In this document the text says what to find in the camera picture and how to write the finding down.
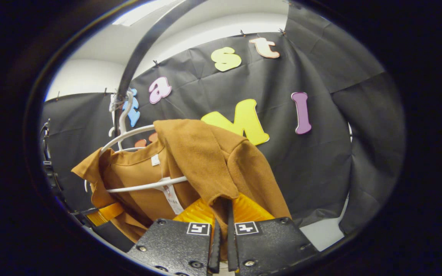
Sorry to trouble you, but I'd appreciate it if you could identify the white plastic clothes hanger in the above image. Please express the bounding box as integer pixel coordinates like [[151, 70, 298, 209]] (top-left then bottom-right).
[[84, 90, 189, 193]]

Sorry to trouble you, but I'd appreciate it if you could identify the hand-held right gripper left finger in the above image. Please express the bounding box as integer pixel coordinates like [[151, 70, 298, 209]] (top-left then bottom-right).
[[127, 197, 221, 276]]

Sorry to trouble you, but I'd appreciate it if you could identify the black metal clothes rack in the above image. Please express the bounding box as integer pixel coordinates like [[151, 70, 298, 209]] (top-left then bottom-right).
[[114, 0, 208, 127]]

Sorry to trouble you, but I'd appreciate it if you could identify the brown shirt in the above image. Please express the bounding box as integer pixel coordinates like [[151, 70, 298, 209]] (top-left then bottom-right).
[[71, 119, 292, 261]]

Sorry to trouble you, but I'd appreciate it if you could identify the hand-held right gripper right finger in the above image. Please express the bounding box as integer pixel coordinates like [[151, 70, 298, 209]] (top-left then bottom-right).
[[227, 193, 319, 276]]

